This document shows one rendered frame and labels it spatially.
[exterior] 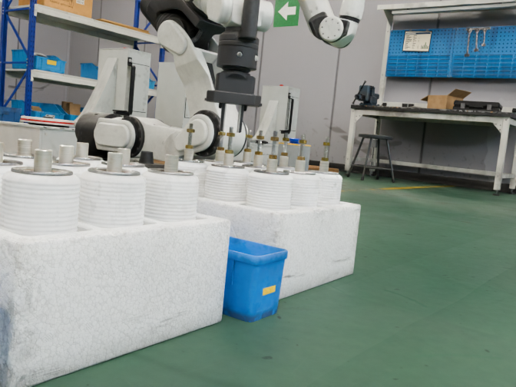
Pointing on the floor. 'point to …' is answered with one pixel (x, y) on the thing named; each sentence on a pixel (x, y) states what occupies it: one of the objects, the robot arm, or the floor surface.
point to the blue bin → (253, 279)
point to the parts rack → (71, 22)
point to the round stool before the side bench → (377, 155)
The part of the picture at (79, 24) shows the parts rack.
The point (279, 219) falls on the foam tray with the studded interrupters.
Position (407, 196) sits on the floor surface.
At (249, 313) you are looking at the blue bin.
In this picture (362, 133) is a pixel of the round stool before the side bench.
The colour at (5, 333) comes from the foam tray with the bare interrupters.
